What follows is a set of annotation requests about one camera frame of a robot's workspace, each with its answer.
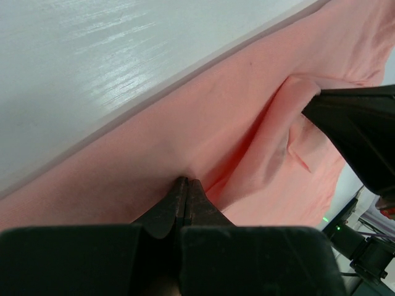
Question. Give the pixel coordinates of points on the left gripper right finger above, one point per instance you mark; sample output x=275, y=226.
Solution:
x=219, y=258

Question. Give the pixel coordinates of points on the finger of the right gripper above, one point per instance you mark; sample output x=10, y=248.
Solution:
x=360, y=124

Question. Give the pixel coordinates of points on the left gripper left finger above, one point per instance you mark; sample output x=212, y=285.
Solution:
x=109, y=259

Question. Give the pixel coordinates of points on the pink t shirt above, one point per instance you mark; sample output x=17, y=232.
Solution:
x=238, y=127

